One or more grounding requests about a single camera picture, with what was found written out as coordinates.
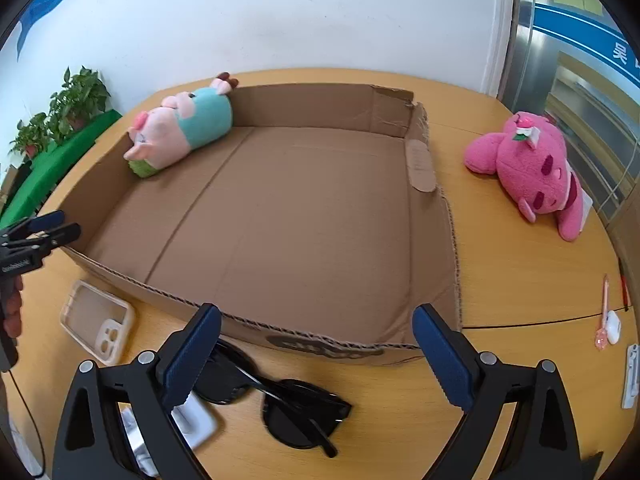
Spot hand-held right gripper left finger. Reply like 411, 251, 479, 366
52, 303, 223, 480

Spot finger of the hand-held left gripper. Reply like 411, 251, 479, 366
9, 223, 82, 260
7, 209, 66, 242

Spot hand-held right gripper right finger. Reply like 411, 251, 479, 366
412, 303, 583, 480

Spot clear white phone case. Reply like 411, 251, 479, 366
60, 280, 137, 367

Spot black sunglasses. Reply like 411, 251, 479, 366
192, 338, 353, 459

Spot brown cardboard box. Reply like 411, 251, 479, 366
60, 82, 463, 368

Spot person's left hand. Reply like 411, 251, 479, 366
0, 277, 25, 342

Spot white power bank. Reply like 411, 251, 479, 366
170, 391, 220, 448

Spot small potted green plant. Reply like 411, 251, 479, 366
10, 112, 52, 161

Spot silver foil packet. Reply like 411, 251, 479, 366
119, 406, 161, 476

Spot wooden desk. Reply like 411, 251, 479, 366
0, 67, 640, 480

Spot large potted green plant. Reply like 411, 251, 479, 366
49, 66, 112, 133

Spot pink pen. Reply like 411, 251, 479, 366
594, 274, 612, 351

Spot pig plush toy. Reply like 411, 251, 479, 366
124, 72, 240, 180

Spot white utility knife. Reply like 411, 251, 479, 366
621, 344, 640, 409

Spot pink bear plush toy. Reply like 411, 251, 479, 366
462, 111, 595, 243

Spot glass door with blue banner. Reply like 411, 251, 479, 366
500, 0, 640, 221

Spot black cable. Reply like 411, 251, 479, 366
4, 370, 47, 480

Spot white cable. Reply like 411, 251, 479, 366
599, 160, 637, 212

